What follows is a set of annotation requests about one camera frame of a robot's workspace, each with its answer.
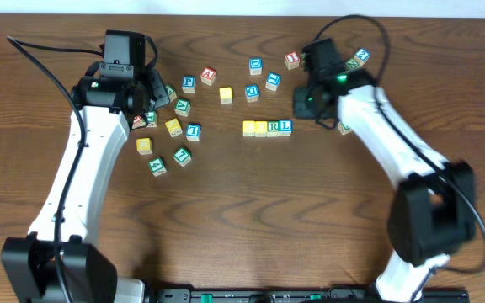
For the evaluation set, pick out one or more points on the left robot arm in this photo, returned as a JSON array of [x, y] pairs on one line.
[[58, 260]]

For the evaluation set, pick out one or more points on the yellow C block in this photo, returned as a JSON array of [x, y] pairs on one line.
[[248, 128]]

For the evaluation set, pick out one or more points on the green N block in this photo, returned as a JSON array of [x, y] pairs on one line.
[[351, 64]]

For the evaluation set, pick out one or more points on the blue 2 block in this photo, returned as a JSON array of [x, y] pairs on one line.
[[361, 56]]

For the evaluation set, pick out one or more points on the green J block left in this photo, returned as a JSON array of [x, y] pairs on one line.
[[151, 118]]

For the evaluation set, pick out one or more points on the red A block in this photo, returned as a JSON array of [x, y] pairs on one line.
[[208, 76]]

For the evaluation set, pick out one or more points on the green r block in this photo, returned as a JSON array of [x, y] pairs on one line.
[[343, 129], [273, 128]]

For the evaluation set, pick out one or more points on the red I block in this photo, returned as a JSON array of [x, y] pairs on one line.
[[292, 60]]

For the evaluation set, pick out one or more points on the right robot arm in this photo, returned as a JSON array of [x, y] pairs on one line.
[[433, 212]]

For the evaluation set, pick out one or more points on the green 7 block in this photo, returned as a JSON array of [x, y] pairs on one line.
[[182, 156]]

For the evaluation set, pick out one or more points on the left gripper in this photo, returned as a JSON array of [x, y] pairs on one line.
[[158, 90]]

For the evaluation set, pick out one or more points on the red U block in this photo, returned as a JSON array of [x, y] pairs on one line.
[[138, 123]]

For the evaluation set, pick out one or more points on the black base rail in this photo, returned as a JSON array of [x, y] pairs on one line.
[[341, 294]]

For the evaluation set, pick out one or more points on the green V block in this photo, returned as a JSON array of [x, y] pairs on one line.
[[182, 107]]

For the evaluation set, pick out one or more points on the green Z block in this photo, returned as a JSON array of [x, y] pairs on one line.
[[171, 93]]

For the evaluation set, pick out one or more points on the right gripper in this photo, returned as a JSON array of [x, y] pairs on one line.
[[306, 103]]

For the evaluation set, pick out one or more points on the yellow O block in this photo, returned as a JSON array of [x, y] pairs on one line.
[[260, 128]]

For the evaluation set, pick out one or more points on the yellow S block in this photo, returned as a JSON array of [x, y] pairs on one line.
[[226, 95]]

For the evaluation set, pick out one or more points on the blue D block lower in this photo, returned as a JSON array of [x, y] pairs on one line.
[[252, 93]]

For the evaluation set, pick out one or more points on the green 4 block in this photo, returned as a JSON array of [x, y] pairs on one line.
[[157, 166]]

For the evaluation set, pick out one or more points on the blue P block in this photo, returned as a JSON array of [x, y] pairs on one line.
[[188, 84]]

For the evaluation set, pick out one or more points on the blue D block upper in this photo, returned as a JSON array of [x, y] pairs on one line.
[[255, 66]]

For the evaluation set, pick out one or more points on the yellow block lower left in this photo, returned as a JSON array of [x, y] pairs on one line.
[[144, 146]]

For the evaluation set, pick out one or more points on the yellow K block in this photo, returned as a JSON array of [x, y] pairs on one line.
[[174, 127]]

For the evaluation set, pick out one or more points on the blue d block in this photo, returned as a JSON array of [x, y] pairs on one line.
[[255, 66], [252, 93]]

